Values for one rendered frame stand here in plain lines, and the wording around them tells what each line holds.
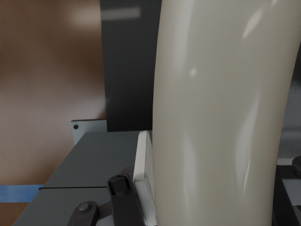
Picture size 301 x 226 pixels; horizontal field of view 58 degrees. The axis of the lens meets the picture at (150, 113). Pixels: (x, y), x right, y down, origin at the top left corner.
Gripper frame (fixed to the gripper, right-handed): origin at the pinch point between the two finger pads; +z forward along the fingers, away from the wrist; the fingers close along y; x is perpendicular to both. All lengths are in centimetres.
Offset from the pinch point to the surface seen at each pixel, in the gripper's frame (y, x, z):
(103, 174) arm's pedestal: -24, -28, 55
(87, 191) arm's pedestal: -27, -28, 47
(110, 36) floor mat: -15, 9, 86
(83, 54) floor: -27, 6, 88
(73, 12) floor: -26, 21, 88
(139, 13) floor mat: -3, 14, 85
